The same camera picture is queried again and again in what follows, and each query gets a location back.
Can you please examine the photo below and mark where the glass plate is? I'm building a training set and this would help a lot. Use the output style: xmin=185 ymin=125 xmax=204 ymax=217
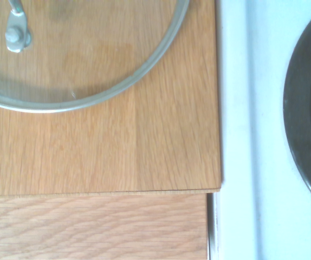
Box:
xmin=0 ymin=0 xmax=191 ymax=114

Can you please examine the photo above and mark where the thin wooden counter board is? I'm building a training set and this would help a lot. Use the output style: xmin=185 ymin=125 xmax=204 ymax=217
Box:
xmin=0 ymin=0 xmax=224 ymax=197

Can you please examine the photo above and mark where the white electric stove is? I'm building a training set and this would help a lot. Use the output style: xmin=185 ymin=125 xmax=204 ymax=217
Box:
xmin=206 ymin=0 xmax=311 ymax=260

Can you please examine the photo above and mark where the black coil stove burner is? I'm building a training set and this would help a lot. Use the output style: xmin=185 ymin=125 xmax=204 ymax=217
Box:
xmin=282 ymin=2 xmax=311 ymax=216

